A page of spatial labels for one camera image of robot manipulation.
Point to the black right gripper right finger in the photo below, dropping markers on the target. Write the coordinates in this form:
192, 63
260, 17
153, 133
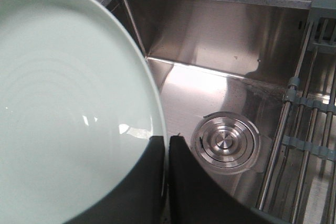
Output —
194, 197

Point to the round steel sink drain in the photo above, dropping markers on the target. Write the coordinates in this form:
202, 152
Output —
229, 143

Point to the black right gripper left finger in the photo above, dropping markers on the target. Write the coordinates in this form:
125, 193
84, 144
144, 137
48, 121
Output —
139, 197

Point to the mint green round plate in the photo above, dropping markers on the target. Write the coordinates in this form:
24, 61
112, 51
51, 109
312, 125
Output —
78, 107

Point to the stainless steel sink basin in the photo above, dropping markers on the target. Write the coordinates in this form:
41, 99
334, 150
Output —
204, 56

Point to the teal steel dish rack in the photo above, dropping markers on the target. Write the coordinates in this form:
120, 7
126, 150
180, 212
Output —
298, 184

